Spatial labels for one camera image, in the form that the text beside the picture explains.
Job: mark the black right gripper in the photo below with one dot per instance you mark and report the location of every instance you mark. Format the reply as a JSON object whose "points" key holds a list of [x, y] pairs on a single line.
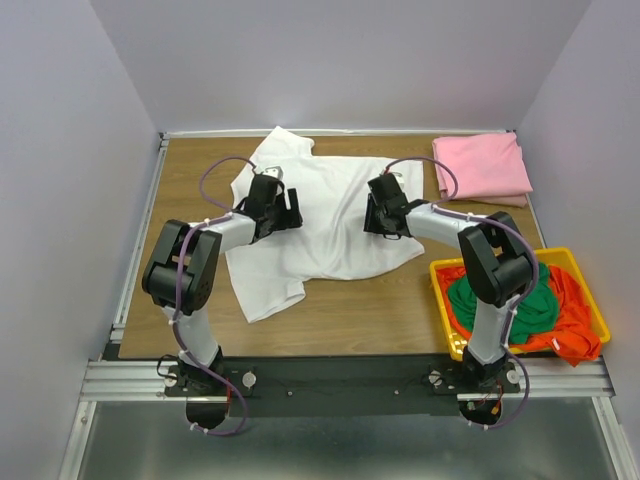
{"points": [[370, 224]]}

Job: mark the orange t shirt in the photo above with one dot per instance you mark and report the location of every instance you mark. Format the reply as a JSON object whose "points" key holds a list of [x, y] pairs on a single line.
{"points": [[555, 316]]}

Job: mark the yellow plastic basket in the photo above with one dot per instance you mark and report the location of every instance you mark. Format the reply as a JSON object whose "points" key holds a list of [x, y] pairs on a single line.
{"points": [[595, 310]]}

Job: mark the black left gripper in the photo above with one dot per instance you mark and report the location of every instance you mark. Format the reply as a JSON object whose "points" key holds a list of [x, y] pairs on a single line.
{"points": [[292, 217]]}

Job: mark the folded pink t shirt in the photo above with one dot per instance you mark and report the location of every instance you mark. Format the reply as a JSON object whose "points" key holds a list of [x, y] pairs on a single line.
{"points": [[486, 168]]}

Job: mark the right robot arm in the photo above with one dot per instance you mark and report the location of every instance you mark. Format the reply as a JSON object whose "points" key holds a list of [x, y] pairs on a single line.
{"points": [[501, 267]]}

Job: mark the green t shirt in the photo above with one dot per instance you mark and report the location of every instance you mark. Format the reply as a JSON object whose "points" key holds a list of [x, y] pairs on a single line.
{"points": [[537, 314]]}

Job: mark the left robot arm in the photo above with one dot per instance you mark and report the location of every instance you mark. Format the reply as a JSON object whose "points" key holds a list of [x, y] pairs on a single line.
{"points": [[179, 277]]}

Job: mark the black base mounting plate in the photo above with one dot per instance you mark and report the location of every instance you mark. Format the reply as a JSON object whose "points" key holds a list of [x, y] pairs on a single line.
{"points": [[336, 386]]}

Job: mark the white t shirt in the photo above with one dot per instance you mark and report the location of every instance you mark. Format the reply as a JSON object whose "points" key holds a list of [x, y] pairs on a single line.
{"points": [[331, 243]]}

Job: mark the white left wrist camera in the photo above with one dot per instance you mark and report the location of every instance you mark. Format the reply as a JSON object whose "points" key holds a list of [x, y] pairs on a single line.
{"points": [[275, 173]]}

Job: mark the aluminium frame rail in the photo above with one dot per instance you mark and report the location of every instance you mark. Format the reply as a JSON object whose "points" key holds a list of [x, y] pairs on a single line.
{"points": [[131, 381]]}

